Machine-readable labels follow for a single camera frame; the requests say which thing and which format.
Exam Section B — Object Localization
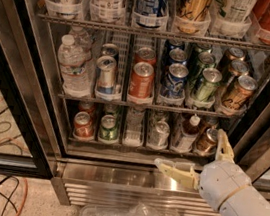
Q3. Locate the gold tall can top shelf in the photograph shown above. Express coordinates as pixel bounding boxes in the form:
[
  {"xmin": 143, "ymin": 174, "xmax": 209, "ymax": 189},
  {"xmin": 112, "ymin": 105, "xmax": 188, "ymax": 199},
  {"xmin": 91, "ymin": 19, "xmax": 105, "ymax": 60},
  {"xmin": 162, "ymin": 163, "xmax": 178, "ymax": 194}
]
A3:
[{"xmin": 175, "ymin": 0, "xmax": 213, "ymax": 34}]

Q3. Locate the stainless steel fridge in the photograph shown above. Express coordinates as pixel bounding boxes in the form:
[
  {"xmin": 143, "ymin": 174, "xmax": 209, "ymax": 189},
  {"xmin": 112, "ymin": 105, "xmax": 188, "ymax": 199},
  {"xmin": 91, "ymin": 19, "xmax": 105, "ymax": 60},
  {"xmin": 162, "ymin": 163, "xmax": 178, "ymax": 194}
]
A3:
[{"xmin": 0, "ymin": 0, "xmax": 270, "ymax": 216}]

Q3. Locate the white cap bottle bottom shelf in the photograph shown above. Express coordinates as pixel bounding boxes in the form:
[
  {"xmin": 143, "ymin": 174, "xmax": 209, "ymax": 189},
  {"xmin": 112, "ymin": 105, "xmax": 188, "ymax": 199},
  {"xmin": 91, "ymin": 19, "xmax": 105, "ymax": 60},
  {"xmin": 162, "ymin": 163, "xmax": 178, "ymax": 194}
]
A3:
[{"xmin": 171, "ymin": 115, "xmax": 200, "ymax": 153}]

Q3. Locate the front orange can middle shelf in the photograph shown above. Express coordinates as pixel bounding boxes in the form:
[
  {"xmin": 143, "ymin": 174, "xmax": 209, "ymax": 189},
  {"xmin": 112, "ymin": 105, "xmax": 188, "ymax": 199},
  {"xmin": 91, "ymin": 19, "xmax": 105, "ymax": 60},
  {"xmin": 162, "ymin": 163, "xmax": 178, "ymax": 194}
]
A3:
[{"xmin": 128, "ymin": 62, "xmax": 154, "ymax": 98}]

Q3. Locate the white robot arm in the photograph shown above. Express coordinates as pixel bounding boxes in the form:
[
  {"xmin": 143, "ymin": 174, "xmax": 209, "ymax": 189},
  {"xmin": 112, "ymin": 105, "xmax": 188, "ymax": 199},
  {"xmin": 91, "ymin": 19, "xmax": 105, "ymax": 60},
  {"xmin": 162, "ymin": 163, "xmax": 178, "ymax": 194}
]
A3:
[{"xmin": 154, "ymin": 130, "xmax": 270, "ymax": 216}]

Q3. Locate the bronze can bottom shelf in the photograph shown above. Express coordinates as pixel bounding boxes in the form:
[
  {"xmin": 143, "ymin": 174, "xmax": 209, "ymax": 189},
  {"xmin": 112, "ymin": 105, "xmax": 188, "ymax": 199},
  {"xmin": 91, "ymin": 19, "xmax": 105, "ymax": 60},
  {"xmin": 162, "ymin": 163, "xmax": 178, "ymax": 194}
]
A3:
[{"xmin": 196, "ymin": 128, "xmax": 218, "ymax": 153}]

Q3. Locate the clear water bottle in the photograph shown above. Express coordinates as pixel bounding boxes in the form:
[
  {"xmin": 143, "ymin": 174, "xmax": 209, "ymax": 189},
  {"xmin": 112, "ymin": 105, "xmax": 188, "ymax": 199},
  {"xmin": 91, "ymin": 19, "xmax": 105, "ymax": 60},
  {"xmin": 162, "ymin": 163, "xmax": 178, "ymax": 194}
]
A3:
[
  {"xmin": 57, "ymin": 34, "xmax": 90, "ymax": 98},
  {"xmin": 69, "ymin": 26, "xmax": 92, "ymax": 61}
]

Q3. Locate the orange can shelf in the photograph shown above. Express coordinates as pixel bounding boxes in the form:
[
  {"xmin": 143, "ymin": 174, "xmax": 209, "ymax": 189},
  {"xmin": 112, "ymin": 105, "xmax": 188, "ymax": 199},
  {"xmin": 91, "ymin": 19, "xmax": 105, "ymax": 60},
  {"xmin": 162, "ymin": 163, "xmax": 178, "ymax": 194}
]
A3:
[
  {"xmin": 128, "ymin": 62, "xmax": 154, "ymax": 98},
  {"xmin": 134, "ymin": 47, "xmax": 157, "ymax": 66}
]

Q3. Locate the front clear water bottle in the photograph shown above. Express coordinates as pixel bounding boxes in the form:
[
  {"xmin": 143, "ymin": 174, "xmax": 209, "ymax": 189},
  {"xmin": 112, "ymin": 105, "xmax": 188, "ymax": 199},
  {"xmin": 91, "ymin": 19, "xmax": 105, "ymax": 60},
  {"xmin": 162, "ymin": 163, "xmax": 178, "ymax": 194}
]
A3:
[{"xmin": 57, "ymin": 34, "xmax": 90, "ymax": 98}]

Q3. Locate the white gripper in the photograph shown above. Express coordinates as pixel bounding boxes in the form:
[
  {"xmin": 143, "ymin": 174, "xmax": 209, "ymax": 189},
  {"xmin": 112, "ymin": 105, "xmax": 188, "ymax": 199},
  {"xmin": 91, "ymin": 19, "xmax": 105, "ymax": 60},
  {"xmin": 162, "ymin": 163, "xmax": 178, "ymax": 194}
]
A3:
[{"xmin": 154, "ymin": 129, "xmax": 252, "ymax": 211}]

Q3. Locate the green white bottle top shelf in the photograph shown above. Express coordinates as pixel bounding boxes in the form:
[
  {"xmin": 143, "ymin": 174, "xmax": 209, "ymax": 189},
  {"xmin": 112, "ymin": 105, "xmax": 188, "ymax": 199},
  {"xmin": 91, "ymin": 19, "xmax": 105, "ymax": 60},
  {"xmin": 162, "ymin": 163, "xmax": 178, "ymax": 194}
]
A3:
[{"xmin": 215, "ymin": 0, "xmax": 257, "ymax": 23}]

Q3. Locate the green can bottom shelf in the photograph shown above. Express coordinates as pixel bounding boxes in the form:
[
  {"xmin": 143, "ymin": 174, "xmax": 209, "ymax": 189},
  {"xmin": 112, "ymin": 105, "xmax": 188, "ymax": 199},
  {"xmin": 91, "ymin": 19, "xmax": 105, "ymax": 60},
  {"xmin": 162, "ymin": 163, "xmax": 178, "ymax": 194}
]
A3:
[{"xmin": 98, "ymin": 114, "xmax": 118, "ymax": 141}]

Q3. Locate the rear gold can middle shelf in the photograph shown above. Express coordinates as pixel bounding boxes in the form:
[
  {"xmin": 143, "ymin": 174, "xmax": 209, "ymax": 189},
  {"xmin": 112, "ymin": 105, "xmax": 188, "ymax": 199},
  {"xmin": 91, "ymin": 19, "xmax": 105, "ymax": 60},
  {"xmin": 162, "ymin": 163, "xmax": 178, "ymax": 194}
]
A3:
[{"xmin": 217, "ymin": 47, "xmax": 246, "ymax": 71}]

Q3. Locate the silver can bottom shelf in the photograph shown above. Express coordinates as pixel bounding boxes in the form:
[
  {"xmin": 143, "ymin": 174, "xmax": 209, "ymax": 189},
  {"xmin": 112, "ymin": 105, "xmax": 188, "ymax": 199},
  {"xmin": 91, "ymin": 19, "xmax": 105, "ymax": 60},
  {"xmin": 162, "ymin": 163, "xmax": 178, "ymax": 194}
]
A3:
[{"xmin": 149, "ymin": 120, "xmax": 170, "ymax": 148}]

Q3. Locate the front blue can middle shelf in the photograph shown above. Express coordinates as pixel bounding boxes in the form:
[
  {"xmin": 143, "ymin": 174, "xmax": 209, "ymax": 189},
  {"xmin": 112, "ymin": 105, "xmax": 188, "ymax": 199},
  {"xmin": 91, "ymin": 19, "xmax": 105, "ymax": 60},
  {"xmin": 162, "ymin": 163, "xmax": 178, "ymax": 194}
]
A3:
[{"xmin": 161, "ymin": 63, "xmax": 189, "ymax": 99}]

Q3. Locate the rear blue can middle shelf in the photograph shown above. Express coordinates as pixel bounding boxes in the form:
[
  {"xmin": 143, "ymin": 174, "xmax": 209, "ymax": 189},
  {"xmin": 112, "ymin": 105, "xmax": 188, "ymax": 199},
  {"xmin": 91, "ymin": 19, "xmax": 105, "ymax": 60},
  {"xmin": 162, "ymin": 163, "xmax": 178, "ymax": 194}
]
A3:
[{"xmin": 162, "ymin": 39, "xmax": 185, "ymax": 60}]

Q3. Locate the left glass fridge door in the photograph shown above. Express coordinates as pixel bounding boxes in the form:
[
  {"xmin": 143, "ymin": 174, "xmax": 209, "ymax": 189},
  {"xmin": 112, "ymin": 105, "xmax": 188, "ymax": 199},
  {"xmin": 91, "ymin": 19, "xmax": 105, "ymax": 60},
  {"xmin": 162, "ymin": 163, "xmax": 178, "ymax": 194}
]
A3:
[{"xmin": 0, "ymin": 22, "xmax": 53, "ymax": 179}]

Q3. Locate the rear clear water bottle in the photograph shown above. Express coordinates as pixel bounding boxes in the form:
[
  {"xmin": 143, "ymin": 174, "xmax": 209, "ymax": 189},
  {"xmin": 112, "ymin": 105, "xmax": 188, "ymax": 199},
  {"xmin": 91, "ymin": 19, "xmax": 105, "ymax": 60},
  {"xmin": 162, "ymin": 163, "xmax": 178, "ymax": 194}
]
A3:
[{"xmin": 69, "ymin": 26, "xmax": 92, "ymax": 61}]

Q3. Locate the red can bottom shelf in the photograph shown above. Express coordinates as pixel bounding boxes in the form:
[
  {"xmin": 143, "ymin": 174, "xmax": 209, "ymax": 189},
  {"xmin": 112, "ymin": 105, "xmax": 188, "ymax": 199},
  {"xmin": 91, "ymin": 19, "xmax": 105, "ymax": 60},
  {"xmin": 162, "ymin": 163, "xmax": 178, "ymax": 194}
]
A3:
[{"xmin": 73, "ymin": 111, "xmax": 94, "ymax": 138}]

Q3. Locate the rear orange can middle shelf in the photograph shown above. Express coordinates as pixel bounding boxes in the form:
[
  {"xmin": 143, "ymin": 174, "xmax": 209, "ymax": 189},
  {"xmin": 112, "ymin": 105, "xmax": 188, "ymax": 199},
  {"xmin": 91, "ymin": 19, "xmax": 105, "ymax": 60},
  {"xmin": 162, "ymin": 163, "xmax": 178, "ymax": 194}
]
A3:
[{"xmin": 134, "ymin": 47, "xmax": 157, "ymax": 66}]

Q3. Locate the front gold can middle shelf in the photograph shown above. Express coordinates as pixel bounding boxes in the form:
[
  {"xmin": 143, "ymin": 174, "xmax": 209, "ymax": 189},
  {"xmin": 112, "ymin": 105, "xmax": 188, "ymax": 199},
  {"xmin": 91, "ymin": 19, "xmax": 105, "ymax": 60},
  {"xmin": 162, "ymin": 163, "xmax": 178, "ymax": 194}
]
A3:
[{"xmin": 221, "ymin": 75, "xmax": 258, "ymax": 110}]

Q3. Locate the orange cable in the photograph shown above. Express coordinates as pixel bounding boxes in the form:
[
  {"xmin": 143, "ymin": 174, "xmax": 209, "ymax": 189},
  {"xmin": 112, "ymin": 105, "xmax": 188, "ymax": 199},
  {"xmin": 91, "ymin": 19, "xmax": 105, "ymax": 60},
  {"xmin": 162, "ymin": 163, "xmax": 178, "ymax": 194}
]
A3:
[{"xmin": 12, "ymin": 177, "xmax": 30, "ymax": 216}]

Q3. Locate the green can shelf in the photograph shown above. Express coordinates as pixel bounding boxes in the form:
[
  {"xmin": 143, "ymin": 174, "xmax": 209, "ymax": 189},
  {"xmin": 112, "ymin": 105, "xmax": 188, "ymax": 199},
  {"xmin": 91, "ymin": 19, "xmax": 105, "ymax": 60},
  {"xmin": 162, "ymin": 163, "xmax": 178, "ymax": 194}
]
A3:
[
  {"xmin": 188, "ymin": 52, "xmax": 216, "ymax": 87},
  {"xmin": 191, "ymin": 67, "xmax": 222, "ymax": 102},
  {"xmin": 188, "ymin": 43, "xmax": 213, "ymax": 67},
  {"xmin": 98, "ymin": 114, "xmax": 118, "ymax": 141}
]

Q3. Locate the rear silver blue can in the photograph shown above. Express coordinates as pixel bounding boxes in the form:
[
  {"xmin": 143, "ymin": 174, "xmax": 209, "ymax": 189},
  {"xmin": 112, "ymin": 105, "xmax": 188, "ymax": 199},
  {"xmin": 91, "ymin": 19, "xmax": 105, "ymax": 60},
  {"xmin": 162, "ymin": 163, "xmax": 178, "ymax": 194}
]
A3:
[{"xmin": 101, "ymin": 43, "xmax": 119, "ymax": 60}]

